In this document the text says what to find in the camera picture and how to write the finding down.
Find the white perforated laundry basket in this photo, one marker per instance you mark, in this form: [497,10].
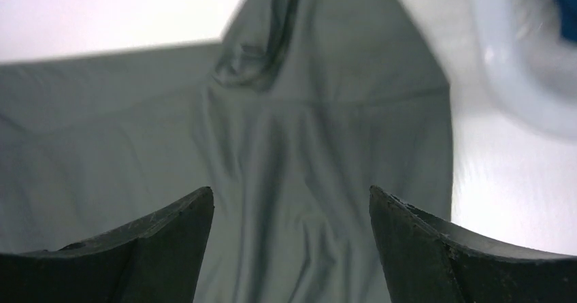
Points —
[530,68]

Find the dark grey t shirt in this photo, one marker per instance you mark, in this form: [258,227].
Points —
[302,107]

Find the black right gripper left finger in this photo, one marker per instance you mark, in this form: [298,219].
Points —
[156,258]

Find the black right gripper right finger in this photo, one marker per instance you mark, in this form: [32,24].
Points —
[428,259]

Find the blue t shirt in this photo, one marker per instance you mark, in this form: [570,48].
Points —
[567,14]

